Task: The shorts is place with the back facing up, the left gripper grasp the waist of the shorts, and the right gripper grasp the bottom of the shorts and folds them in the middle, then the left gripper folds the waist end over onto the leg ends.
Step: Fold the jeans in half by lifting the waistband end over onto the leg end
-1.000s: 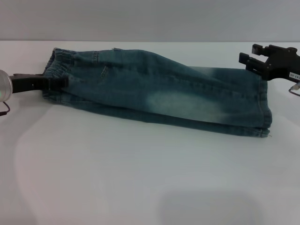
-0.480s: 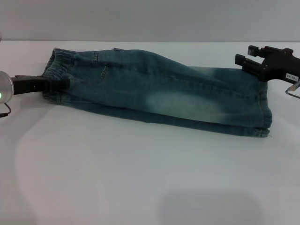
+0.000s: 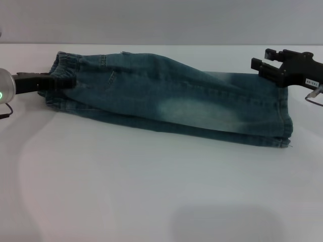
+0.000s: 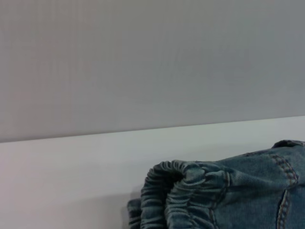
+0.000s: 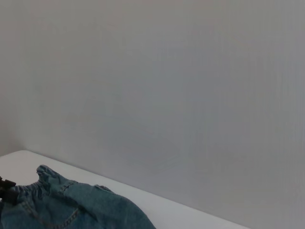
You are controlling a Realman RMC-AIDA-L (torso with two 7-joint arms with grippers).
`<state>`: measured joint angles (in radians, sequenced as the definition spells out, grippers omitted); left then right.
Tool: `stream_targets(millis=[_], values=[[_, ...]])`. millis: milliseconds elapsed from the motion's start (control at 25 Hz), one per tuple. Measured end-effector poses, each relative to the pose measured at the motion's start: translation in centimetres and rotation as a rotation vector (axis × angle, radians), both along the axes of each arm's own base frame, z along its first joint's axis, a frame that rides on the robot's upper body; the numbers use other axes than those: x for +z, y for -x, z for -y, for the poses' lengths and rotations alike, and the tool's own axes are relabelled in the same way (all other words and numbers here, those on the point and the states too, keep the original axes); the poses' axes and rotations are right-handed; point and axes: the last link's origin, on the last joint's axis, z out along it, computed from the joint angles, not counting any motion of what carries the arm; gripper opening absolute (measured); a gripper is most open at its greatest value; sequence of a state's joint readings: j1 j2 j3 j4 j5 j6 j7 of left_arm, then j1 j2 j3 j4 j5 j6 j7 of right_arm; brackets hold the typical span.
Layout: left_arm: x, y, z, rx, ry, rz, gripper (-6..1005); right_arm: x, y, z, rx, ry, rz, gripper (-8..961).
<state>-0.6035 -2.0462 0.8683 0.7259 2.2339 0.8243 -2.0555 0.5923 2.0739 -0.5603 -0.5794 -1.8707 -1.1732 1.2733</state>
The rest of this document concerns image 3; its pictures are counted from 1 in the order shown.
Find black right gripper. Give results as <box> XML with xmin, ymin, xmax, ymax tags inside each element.
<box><xmin>250</xmin><ymin>48</ymin><xmax>323</xmax><ymax>89</ymax></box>

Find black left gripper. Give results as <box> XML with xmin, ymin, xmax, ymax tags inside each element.
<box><xmin>12</xmin><ymin>72</ymin><xmax>78</xmax><ymax>95</ymax></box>

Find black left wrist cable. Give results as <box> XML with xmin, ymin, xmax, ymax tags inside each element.
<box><xmin>0</xmin><ymin>102</ymin><xmax>14</xmax><ymax>120</ymax></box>

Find blue denim shorts with cartoon print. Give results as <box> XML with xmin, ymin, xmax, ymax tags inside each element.
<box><xmin>44</xmin><ymin>51</ymin><xmax>294</xmax><ymax>149</ymax></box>

